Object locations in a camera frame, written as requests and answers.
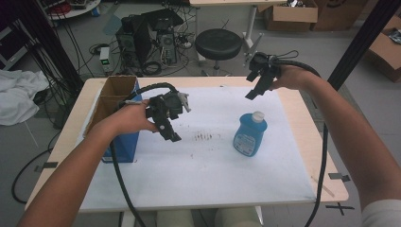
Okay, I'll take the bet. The blue bottle with white cap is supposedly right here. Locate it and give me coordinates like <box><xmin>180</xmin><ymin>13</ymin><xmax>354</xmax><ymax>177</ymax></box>
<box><xmin>232</xmin><ymin>111</ymin><xmax>269</xmax><ymax>158</ymax></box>

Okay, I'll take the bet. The black round stool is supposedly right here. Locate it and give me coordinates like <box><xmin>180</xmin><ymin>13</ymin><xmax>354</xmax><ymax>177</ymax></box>
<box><xmin>194</xmin><ymin>27</ymin><xmax>244</xmax><ymax>77</ymax></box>

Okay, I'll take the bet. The black stand with cables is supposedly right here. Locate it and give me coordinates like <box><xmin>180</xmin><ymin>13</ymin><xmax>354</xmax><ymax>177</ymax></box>
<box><xmin>12</xmin><ymin>0</ymin><xmax>84</xmax><ymax>96</ymax></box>

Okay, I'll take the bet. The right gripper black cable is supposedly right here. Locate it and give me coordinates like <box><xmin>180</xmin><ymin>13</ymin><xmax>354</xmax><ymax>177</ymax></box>
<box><xmin>272</xmin><ymin>49</ymin><xmax>329</xmax><ymax>227</ymax></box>

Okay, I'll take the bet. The white paper sheet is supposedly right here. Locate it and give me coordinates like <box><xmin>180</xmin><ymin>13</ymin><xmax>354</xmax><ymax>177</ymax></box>
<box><xmin>79</xmin><ymin>85</ymin><xmax>318</xmax><ymax>211</ymax></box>

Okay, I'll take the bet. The grey tape strip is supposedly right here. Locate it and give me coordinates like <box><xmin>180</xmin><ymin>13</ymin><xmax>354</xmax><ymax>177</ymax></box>
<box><xmin>327</xmin><ymin>172</ymin><xmax>352</xmax><ymax>183</ymax></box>
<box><xmin>33</xmin><ymin>161</ymin><xmax>60</xmax><ymax>173</ymax></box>

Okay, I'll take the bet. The open computer tower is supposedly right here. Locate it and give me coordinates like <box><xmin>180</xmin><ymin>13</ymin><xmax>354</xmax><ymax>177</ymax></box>
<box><xmin>156</xmin><ymin>30</ymin><xmax>178</xmax><ymax>66</ymax></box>

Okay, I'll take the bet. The person's right hand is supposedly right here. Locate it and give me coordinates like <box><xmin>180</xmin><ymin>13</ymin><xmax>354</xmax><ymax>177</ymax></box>
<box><xmin>269</xmin><ymin>63</ymin><xmax>312</xmax><ymax>93</ymax></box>

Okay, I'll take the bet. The white sleeve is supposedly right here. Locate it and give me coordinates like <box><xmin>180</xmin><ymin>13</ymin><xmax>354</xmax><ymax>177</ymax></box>
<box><xmin>360</xmin><ymin>199</ymin><xmax>401</xmax><ymax>227</ymax></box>

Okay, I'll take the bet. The white cloth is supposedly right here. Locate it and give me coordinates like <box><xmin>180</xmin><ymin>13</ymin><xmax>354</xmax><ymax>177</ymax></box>
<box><xmin>0</xmin><ymin>68</ymin><xmax>51</xmax><ymax>127</ymax></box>

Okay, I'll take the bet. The black floor cable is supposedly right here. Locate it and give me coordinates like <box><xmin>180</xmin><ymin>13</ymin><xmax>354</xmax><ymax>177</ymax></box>
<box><xmin>10</xmin><ymin>131</ymin><xmax>62</xmax><ymax>205</ymax></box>

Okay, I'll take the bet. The black computer tower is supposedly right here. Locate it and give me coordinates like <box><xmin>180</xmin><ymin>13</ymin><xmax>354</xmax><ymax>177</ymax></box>
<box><xmin>114</xmin><ymin>14</ymin><xmax>153</xmax><ymax>70</ymax></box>

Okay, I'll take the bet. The thin wooden stick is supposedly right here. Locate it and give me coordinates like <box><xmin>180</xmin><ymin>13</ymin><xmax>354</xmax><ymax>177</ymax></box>
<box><xmin>309</xmin><ymin>175</ymin><xmax>336</xmax><ymax>199</ymax></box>

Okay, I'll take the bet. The round white table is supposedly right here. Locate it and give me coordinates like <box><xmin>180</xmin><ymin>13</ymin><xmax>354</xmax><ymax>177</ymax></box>
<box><xmin>41</xmin><ymin>0</ymin><xmax>102</xmax><ymax>21</ymax></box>

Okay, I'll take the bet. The blue cardboard box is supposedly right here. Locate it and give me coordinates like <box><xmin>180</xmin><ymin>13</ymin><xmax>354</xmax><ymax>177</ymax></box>
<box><xmin>82</xmin><ymin>75</ymin><xmax>142</xmax><ymax>165</ymax></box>

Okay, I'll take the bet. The coiled black cable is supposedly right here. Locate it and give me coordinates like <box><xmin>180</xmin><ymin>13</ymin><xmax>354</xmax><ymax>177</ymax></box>
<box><xmin>141</xmin><ymin>61</ymin><xmax>163</xmax><ymax>77</ymax></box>

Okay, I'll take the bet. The small white device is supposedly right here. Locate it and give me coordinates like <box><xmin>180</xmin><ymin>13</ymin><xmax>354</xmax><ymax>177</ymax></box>
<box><xmin>99</xmin><ymin>46</ymin><xmax>112</xmax><ymax>74</ymax></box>

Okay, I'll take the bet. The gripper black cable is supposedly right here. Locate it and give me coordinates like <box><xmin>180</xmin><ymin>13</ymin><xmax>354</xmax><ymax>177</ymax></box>
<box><xmin>272</xmin><ymin>49</ymin><xmax>329</xmax><ymax>227</ymax></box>
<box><xmin>108</xmin><ymin>81</ymin><xmax>180</xmax><ymax>227</ymax></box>

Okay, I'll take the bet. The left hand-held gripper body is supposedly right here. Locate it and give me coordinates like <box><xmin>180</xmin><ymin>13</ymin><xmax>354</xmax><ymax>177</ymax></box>
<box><xmin>145</xmin><ymin>91</ymin><xmax>192</xmax><ymax>127</ymax></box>

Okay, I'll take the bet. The black tape cross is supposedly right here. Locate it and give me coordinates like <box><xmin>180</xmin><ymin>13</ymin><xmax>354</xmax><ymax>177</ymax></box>
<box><xmin>324</xmin><ymin>201</ymin><xmax>356</xmax><ymax>217</ymax></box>

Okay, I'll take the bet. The black metal post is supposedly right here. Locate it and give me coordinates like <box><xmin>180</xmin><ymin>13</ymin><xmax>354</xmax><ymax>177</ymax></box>
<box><xmin>326</xmin><ymin>0</ymin><xmax>401</xmax><ymax>92</ymax></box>

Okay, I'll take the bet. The person's left hand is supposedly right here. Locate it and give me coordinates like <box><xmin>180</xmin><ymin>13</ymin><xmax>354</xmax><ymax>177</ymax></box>
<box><xmin>105</xmin><ymin>99</ymin><xmax>159</xmax><ymax>136</ymax></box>

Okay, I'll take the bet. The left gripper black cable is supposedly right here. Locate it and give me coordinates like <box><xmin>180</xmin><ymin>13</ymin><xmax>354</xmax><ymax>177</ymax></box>
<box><xmin>108</xmin><ymin>81</ymin><xmax>180</xmax><ymax>227</ymax></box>

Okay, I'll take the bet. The brown cardboard box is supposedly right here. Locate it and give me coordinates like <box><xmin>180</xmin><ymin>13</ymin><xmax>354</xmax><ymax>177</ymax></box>
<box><xmin>311</xmin><ymin>0</ymin><xmax>371</xmax><ymax>32</ymax></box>
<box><xmin>264</xmin><ymin>0</ymin><xmax>319</xmax><ymax>33</ymax></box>
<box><xmin>364</xmin><ymin>14</ymin><xmax>401</xmax><ymax>84</ymax></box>

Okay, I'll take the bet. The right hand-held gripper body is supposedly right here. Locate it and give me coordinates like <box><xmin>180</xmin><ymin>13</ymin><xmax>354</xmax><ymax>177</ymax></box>
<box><xmin>249</xmin><ymin>51</ymin><xmax>282</xmax><ymax>81</ymax></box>

